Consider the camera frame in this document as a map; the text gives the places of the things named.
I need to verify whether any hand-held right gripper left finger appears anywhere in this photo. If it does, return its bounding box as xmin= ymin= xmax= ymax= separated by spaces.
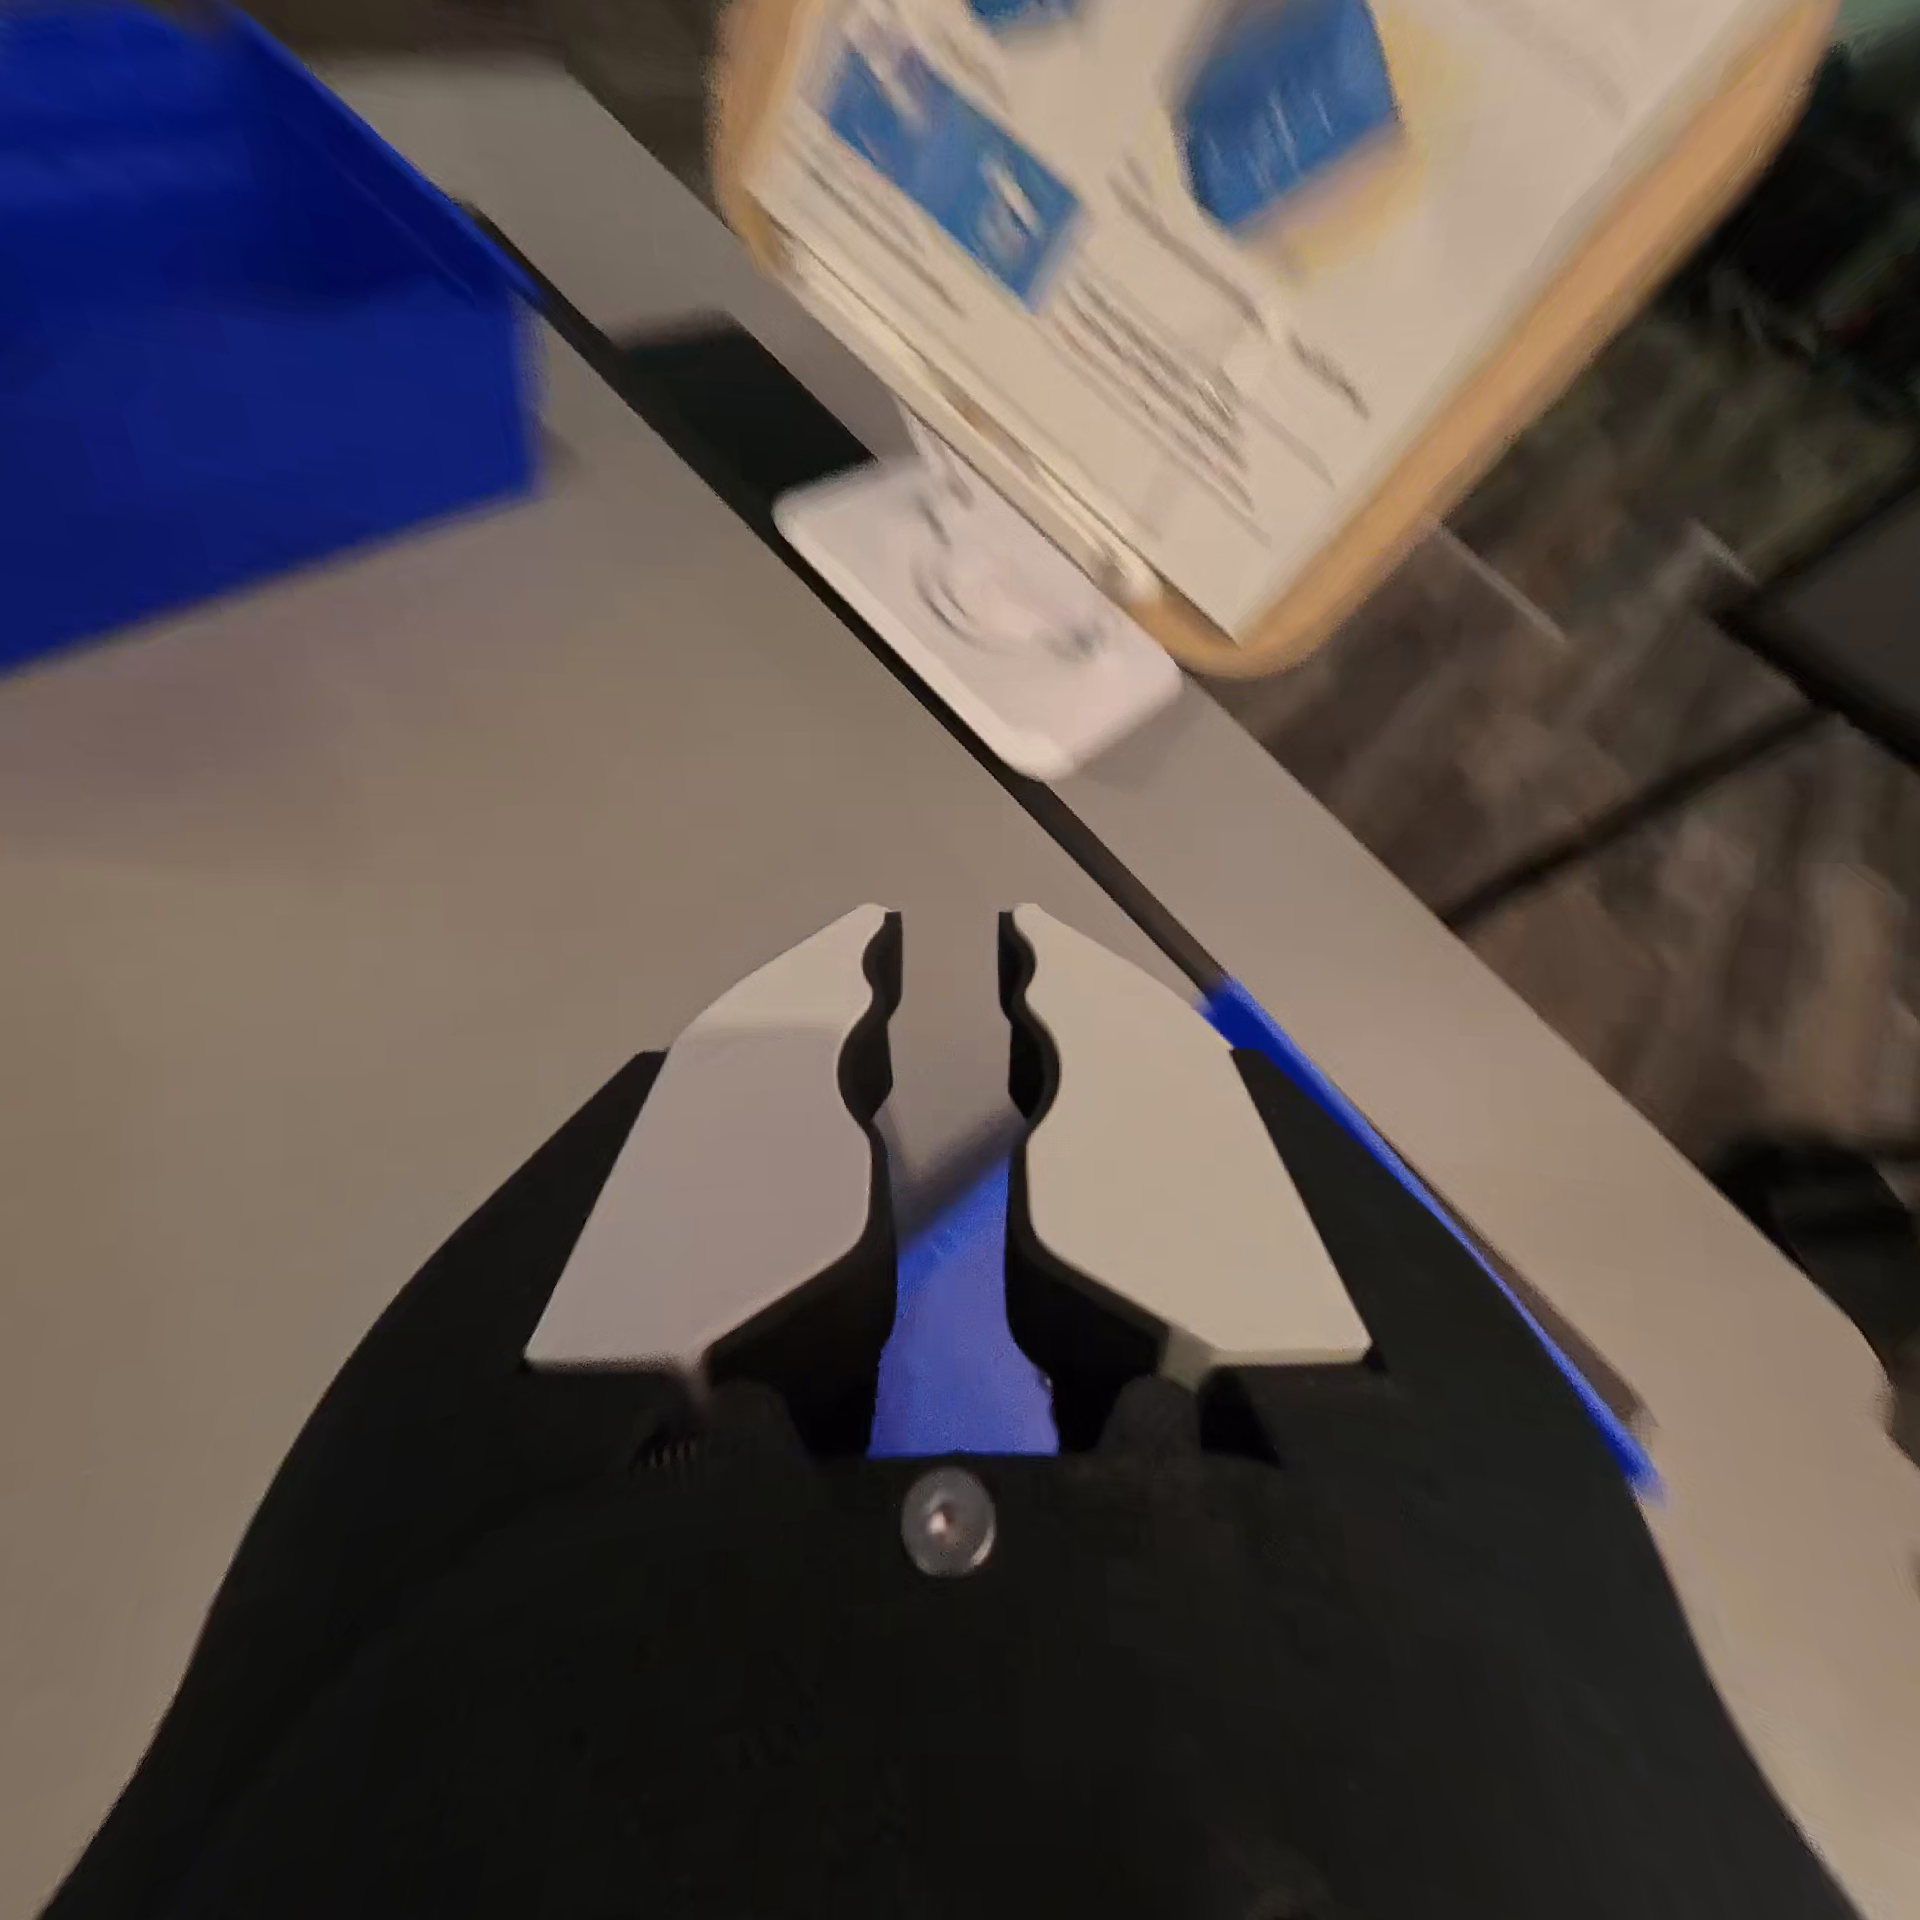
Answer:
xmin=523 ymin=902 xmax=904 ymax=1458

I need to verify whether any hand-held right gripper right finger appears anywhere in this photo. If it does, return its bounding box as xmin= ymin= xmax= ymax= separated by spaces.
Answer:
xmin=997 ymin=902 xmax=1374 ymax=1458

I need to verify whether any blue tape strip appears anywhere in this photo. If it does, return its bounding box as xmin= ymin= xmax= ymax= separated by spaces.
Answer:
xmin=867 ymin=971 xmax=1670 ymax=1506

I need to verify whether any blue plastic bin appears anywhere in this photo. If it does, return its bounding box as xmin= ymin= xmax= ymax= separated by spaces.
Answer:
xmin=0 ymin=0 xmax=551 ymax=680

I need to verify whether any white stand base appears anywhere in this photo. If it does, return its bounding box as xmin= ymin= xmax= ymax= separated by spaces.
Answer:
xmin=771 ymin=446 xmax=1187 ymax=782

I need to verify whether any wooden instruction board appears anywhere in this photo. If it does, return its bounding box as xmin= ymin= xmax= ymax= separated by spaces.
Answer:
xmin=710 ymin=0 xmax=1844 ymax=680

